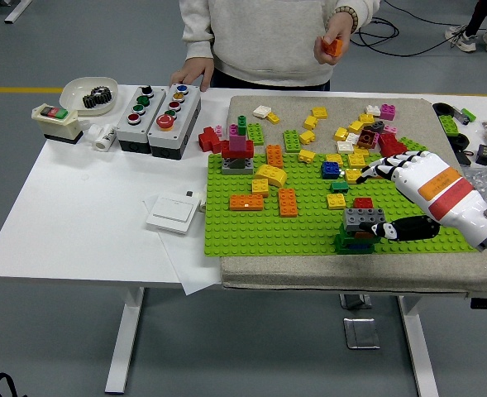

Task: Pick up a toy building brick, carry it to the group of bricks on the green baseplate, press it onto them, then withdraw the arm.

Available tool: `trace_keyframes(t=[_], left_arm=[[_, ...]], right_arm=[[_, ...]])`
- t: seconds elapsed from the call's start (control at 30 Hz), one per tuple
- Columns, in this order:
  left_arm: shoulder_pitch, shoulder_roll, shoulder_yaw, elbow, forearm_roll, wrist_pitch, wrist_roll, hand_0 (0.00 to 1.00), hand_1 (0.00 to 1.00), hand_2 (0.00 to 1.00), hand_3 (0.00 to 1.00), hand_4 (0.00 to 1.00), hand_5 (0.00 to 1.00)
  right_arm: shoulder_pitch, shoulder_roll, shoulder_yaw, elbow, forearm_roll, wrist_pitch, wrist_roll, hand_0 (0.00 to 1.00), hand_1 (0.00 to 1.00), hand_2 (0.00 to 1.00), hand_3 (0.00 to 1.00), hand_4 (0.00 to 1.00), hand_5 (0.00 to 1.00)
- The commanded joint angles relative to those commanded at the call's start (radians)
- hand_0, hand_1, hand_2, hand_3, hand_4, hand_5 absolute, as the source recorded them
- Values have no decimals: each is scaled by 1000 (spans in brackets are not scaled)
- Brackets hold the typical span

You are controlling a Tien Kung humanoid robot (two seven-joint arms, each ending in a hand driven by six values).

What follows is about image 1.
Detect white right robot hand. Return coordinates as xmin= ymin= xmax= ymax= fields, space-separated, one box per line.
xmin=356 ymin=150 xmax=487 ymax=252

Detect person's right hand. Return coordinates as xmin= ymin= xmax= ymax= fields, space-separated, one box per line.
xmin=169 ymin=56 xmax=216 ymax=93

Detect person's left hand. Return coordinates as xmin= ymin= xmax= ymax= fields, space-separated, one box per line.
xmin=313 ymin=11 xmax=356 ymax=67

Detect orange long brick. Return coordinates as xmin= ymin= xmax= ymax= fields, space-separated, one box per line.
xmin=277 ymin=187 xmax=299 ymax=218
xmin=228 ymin=193 xmax=265 ymax=213
xmin=265 ymin=144 xmax=285 ymax=169
xmin=322 ymin=36 xmax=345 ymax=57

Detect red rounded brick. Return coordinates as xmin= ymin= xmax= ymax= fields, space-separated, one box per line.
xmin=381 ymin=140 xmax=408 ymax=158

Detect brown square brick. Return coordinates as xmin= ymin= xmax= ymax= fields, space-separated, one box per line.
xmin=357 ymin=128 xmax=381 ymax=150

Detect grey long brick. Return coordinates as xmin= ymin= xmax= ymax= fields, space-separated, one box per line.
xmin=342 ymin=207 xmax=387 ymax=232

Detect green long brick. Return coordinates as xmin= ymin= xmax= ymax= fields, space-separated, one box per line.
xmin=399 ymin=137 xmax=429 ymax=153
xmin=246 ymin=122 xmax=266 ymax=146
xmin=283 ymin=129 xmax=303 ymax=154

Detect red stepped brick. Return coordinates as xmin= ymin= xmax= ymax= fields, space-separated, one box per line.
xmin=198 ymin=127 xmax=224 ymax=155

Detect pink tall brick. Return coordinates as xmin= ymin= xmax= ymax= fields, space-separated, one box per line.
xmin=228 ymin=123 xmax=248 ymax=152

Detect red wide brick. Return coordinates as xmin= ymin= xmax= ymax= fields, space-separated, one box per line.
xmin=220 ymin=139 xmax=255 ymax=160

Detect blue square brick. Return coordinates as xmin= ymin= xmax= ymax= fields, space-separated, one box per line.
xmin=321 ymin=160 xmax=343 ymax=180

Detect grey square brick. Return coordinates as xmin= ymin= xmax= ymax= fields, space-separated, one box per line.
xmin=221 ymin=156 xmax=255 ymax=175

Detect green stacked bricks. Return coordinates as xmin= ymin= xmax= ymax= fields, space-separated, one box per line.
xmin=333 ymin=225 xmax=383 ymax=256

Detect yellow curved brick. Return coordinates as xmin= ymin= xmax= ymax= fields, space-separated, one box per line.
xmin=253 ymin=163 xmax=289 ymax=189

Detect green studded baseplate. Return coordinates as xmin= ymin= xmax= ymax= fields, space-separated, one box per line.
xmin=203 ymin=151 xmax=480 ymax=258

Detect clear plastic bag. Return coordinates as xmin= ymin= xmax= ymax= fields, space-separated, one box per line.
xmin=460 ymin=165 xmax=487 ymax=199

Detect grey emergency stop box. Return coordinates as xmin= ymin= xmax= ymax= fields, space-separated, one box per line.
xmin=148 ymin=83 xmax=203 ymax=160

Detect silver black tool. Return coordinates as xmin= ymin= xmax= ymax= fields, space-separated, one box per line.
xmin=451 ymin=106 xmax=472 ymax=126

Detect grey four-button box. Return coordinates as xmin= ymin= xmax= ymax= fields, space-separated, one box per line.
xmin=115 ymin=84 xmax=168 ymax=155

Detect black gear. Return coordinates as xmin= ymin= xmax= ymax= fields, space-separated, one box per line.
xmin=82 ymin=86 xmax=113 ymax=110

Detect white pipe fitting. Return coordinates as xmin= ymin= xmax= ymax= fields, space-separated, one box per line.
xmin=87 ymin=122 xmax=118 ymax=152

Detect white dish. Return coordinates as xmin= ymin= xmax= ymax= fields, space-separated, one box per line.
xmin=59 ymin=76 xmax=119 ymax=117

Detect background person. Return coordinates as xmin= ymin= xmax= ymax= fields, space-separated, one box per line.
xmin=445 ymin=0 xmax=487 ymax=55

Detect metal floor box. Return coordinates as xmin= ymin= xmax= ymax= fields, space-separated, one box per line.
xmin=339 ymin=293 xmax=375 ymax=311

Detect metal floor plate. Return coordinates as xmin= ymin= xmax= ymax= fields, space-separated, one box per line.
xmin=342 ymin=317 xmax=382 ymax=351

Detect white table leg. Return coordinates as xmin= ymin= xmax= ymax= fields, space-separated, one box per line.
xmin=103 ymin=286 xmax=147 ymax=395
xmin=394 ymin=294 xmax=441 ymax=397

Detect white table foot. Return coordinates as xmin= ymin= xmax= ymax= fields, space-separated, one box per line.
xmin=3 ymin=0 xmax=34 ymax=24

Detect white paper sheet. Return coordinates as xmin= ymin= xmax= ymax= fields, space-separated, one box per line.
xmin=142 ymin=193 xmax=224 ymax=297

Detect wooden bead bracelet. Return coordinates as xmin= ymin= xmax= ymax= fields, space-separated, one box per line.
xmin=334 ymin=5 xmax=360 ymax=35

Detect black floor cable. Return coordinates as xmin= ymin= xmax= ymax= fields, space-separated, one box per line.
xmin=350 ymin=18 xmax=470 ymax=58

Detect cream switch box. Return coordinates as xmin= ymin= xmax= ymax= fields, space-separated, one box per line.
xmin=31 ymin=103 xmax=84 ymax=146

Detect white wall switch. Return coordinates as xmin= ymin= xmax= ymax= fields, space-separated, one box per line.
xmin=145 ymin=196 xmax=199 ymax=237

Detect black cable loop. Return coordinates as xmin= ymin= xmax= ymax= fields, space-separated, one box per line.
xmin=0 ymin=372 xmax=27 ymax=397

